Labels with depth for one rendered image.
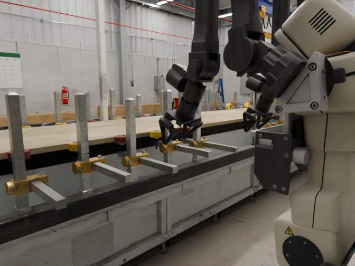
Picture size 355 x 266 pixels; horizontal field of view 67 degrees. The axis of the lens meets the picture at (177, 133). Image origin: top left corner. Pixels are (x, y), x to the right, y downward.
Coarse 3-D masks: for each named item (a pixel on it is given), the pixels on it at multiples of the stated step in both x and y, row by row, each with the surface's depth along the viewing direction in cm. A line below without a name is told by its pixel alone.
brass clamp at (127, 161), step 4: (128, 156) 132; (132, 156) 132; (136, 156) 133; (140, 156) 135; (144, 156) 137; (124, 160) 131; (128, 160) 130; (132, 160) 132; (136, 160) 133; (124, 164) 131; (128, 164) 130; (132, 164) 132; (136, 164) 134; (140, 164) 135
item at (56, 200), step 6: (36, 180) 100; (36, 186) 94; (42, 186) 94; (36, 192) 95; (42, 192) 90; (48, 192) 89; (54, 192) 89; (42, 198) 91; (48, 198) 87; (54, 198) 84; (60, 198) 84; (54, 204) 83; (60, 204) 83; (66, 204) 84
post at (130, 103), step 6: (126, 102) 129; (132, 102) 129; (126, 108) 129; (132, 108) 129; (126, 114) 130; (132, 114) 129; (126, 120) 131; (132, 120) 130; (126, 126) 131; (132, 126) 130; (126, 132) 132; (132, 132) 131; (126, 138) 132; (132, 138) 131; (126, 144) 133; (132, 144) 131; (126, 150) 134; (132, 150) 132; (132, 168) 133; (132, 174) 134
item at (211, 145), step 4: (184, 140) 180; (188, 140) 178; (204, 144) 168; (208, 144) 166; (212, 144) 164; (216, 144) 162; (220, 144) 162; (212, 148) 164; (216, 148) 162; (220, 148) 160; (224, 148) 158; (228, 148) 156; (232, 148) 154; (236, 148) 153; (232, 152) 154; (236, 152) 153
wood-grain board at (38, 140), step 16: (208, 112) 300; (224, 112) 300; (240, 112) 300; (32, 128) 178; (48, 128) 178; (64, 128) 178; (96, 128) 178; (112, 128) 178; (144, 128) 178; (176, 128) 181; (0, 144) 127; (32, 144) 127; (48, 144) 127; (64, 144) 128; (96, 144) 140
